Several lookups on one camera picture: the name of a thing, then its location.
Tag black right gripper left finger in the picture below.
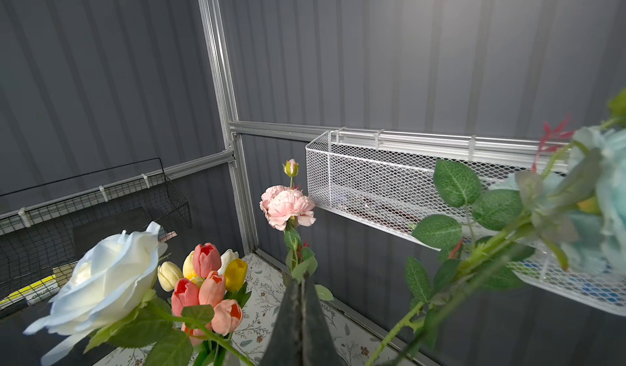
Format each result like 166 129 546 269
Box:
260 281 304 365

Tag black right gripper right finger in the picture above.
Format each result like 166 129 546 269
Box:
302 275 344 366

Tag tulip bouquet pink and yellow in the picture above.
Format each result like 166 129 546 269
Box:
157 243 251 341

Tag white rose stem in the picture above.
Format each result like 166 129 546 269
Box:
25 222 246 365

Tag yellow marker in basket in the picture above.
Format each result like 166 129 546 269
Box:
1 275 60 310

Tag light blue rose stem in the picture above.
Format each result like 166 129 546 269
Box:
368 93 625 364

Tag white mesh wall basket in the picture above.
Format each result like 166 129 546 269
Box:
306 130 625 316

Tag black wire wall basket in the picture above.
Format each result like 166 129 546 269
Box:
1 167 192 319

